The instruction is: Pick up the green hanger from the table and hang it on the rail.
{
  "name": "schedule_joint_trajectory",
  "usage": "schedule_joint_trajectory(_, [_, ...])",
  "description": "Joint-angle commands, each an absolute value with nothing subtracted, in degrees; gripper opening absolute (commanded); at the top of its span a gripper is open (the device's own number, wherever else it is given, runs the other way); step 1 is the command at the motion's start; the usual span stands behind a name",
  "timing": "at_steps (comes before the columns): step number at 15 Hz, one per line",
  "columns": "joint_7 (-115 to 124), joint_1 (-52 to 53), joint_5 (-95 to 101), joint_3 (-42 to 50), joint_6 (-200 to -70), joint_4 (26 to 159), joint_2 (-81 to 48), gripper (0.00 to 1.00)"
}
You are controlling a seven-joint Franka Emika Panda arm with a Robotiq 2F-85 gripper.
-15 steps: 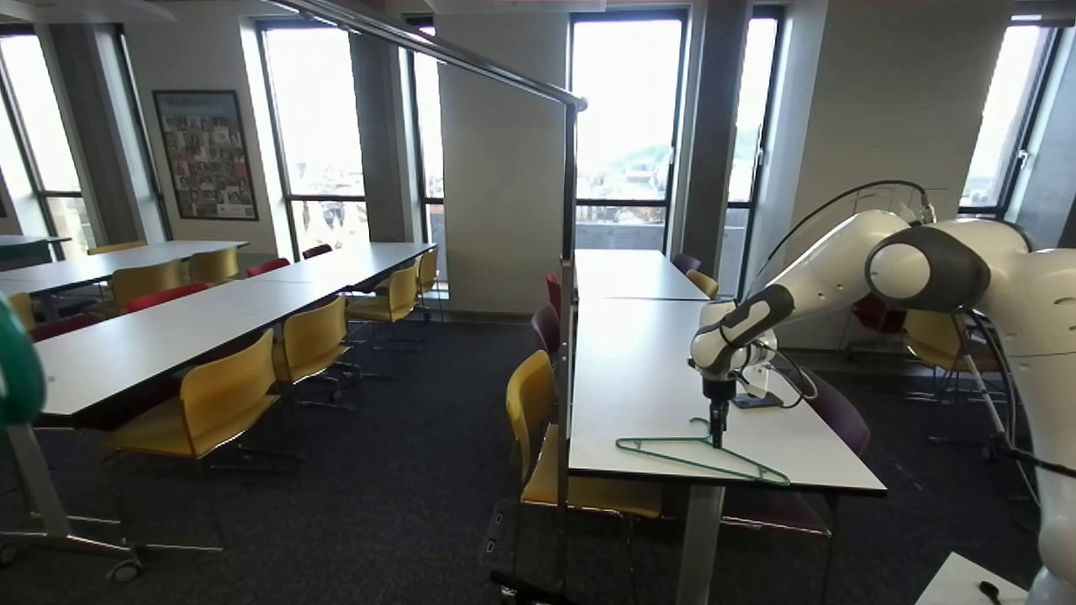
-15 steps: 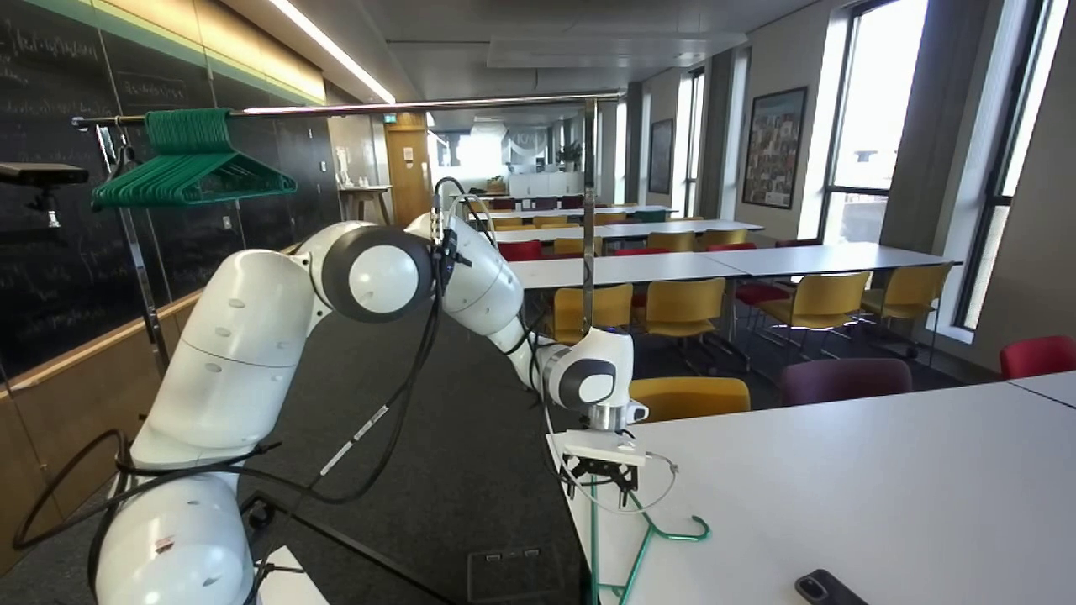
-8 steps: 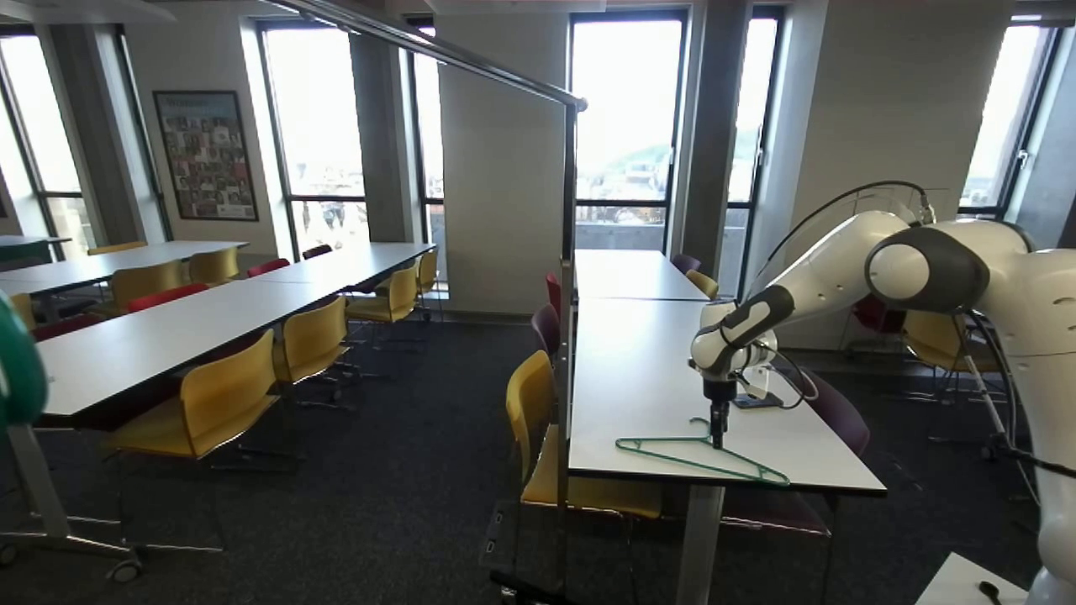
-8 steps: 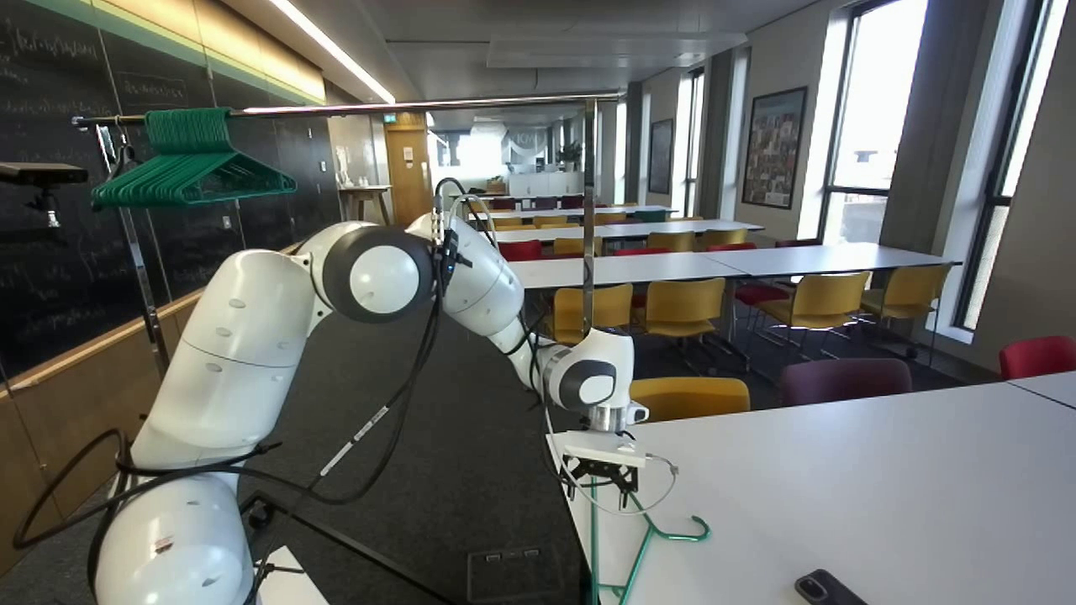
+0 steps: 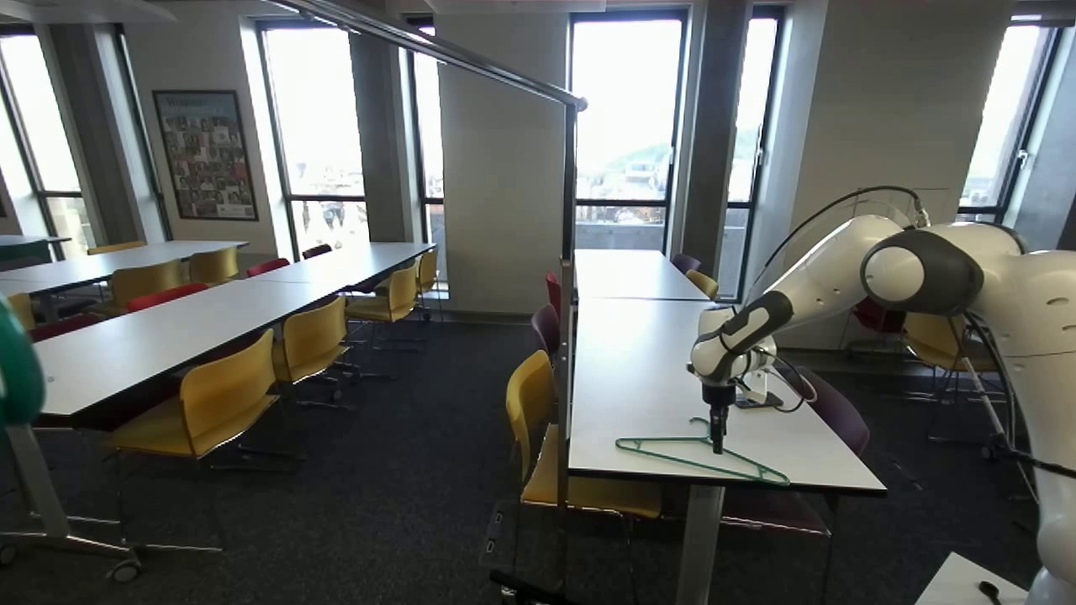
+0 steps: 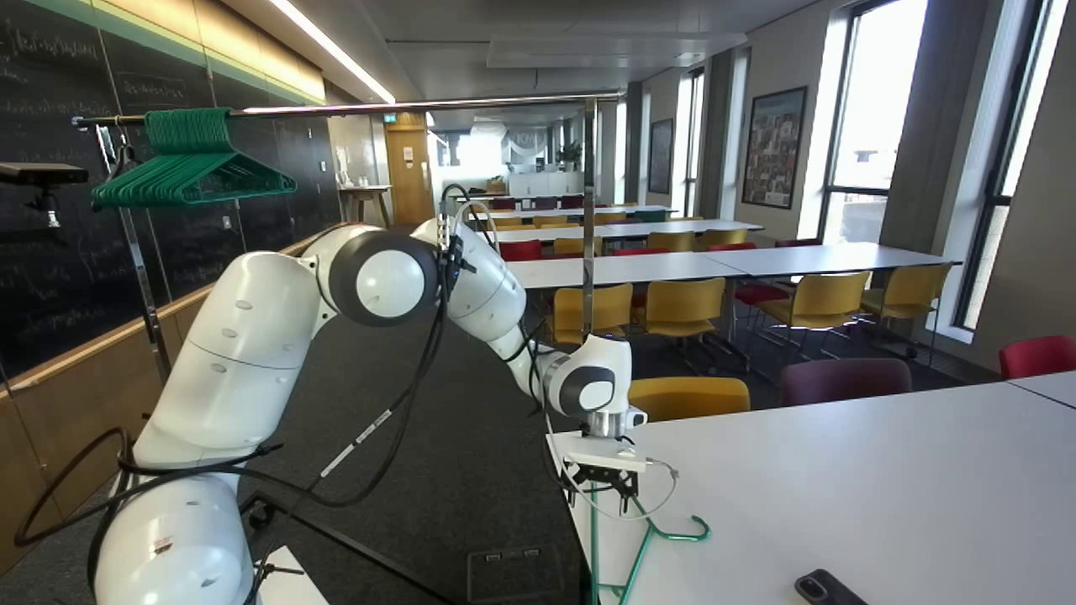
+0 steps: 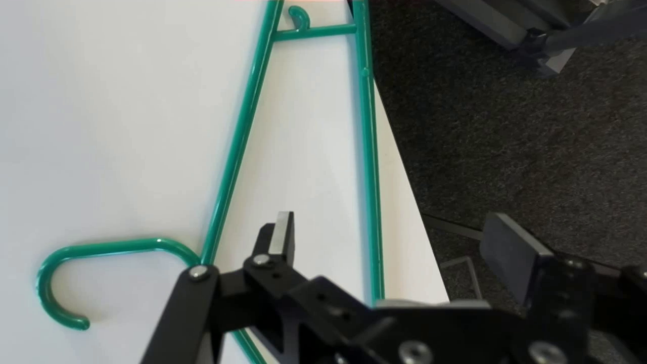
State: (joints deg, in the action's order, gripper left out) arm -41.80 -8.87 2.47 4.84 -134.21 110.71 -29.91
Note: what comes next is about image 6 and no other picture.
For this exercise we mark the colourful framed picture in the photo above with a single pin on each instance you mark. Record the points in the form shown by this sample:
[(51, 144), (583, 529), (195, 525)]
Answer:
[(775, 152)]

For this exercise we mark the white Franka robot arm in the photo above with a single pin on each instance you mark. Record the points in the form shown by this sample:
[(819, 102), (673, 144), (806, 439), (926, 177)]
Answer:
[(222, 358)]

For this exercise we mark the bunch of green hangers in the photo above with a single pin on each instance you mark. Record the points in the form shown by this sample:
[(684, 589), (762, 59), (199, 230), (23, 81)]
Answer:
[(189, 174)]

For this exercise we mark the red chair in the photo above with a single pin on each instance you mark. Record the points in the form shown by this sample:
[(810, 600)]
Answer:
[(1035, 358), (522, 255), (762, 294)]

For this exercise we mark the tall glass window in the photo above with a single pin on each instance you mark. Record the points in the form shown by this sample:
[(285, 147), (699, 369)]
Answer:
[(684, 147), (1028, 113), (884, 113)]

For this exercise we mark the metal clothes rack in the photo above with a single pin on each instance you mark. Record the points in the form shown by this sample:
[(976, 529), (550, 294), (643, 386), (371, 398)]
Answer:
[(481, 107)]

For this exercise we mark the white robot base platform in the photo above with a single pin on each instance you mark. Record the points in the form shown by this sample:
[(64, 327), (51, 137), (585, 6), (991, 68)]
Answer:
[(290, 579)]

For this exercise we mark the yellow chair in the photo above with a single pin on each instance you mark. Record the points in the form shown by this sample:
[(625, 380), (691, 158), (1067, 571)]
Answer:
[(684, 306), (723, 241), (695, 398), (911, 294), (666, 242), (606, 312), (828, 300), (570, 247)]

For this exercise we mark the maroon chair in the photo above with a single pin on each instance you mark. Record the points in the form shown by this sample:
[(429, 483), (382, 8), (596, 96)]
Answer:
[(846, 380)]

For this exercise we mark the dark chalkboard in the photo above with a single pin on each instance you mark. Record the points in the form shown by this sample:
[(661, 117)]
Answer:
[(56, 89)]

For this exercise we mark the long white table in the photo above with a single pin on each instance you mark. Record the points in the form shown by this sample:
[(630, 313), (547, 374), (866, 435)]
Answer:
[(559, 212), (726, 268), (625, 232)]

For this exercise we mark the wooden door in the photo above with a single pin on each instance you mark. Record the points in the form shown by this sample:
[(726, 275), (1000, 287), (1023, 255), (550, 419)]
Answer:
[(412, 171)]

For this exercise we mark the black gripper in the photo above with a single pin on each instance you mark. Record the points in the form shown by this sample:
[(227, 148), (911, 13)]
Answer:
[(602, 474)]

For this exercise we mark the black smartphone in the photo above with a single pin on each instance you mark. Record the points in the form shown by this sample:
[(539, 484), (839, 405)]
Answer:
[(825, 589)]

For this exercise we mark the dark framed picture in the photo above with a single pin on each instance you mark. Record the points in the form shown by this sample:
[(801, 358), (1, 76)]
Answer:
[(661, 157)]

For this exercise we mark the floor outlet hatch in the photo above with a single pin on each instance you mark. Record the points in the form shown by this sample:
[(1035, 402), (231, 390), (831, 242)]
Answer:
[(508, 575)]

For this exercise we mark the ceiling light strip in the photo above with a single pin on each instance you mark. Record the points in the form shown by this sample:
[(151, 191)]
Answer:
[(337, 52)]

